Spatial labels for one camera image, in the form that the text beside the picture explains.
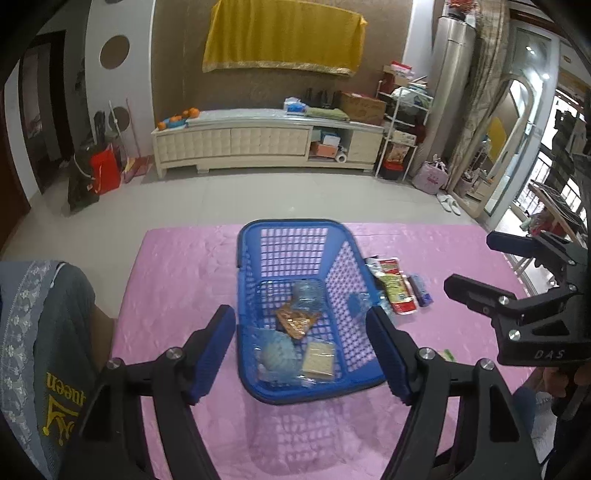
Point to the grey patterned clothing with print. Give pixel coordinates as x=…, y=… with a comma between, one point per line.
x=54, y=339

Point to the white metal shelf rack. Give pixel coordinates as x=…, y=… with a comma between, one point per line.
x=408, y=104

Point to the silver standing air conditioner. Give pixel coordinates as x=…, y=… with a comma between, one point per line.
x=447, y=80

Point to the dark purple flat packet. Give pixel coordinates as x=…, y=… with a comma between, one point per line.
x=374, y=266

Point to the cardboard box on cabinet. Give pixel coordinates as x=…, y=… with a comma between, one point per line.
x=362, y=109

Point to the pink quilted table mat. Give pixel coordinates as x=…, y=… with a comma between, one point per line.
x=182, y=275

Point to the green-edged cracker pack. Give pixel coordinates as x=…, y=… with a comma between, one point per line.
x=447, y=355

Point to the white slippers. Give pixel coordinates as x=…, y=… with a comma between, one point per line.
x=449, y=204

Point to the oranges on blue plate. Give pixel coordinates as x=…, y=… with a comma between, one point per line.
x=177, y=121

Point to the cream TV cabinet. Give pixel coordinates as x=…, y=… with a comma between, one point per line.
x=265, y=138

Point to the red shopping bag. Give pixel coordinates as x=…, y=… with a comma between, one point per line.
x=106, y=173

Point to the blue striped clear snack bag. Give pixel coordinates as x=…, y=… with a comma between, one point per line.
x=359, y=304

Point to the square cracker pack in basket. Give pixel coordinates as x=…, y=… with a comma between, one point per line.
x=319, y=361

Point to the pink gift bag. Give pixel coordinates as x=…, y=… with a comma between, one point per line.
x=431, y=177

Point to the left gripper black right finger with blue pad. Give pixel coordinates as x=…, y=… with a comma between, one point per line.
x=462, y=424

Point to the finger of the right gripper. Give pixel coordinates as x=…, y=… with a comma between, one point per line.
x=487, y=300
x=566, y=260

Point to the brown foil snack in basket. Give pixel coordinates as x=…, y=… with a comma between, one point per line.
x=295, y=323

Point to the red and yellow snack bag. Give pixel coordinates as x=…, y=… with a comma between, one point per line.
x=397, y=287

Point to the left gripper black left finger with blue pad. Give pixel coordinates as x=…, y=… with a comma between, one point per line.
x=110, y=438

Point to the blue wrapped snack roll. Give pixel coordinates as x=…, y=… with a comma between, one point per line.
x=424, y=298

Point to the black bag on floor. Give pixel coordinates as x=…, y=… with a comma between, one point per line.
x=81, y=192

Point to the blue plastic basket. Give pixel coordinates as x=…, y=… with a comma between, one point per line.
x=313, y=265

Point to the small clear blue snack bag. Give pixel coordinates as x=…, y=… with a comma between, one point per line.
x=276, y=356

